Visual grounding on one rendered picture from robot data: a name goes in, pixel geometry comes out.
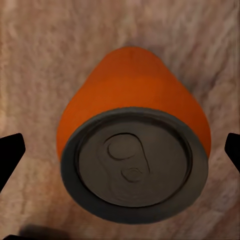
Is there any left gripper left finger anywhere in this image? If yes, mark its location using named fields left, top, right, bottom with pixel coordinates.
left=0, top=133, right=26, bottom=192

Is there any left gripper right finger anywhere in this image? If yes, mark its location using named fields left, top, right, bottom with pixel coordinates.
left=224, top=133, right=240, bottom=172

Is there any can of soda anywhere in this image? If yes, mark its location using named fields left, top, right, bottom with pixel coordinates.
left=56, top=47, right=212, bottom=225

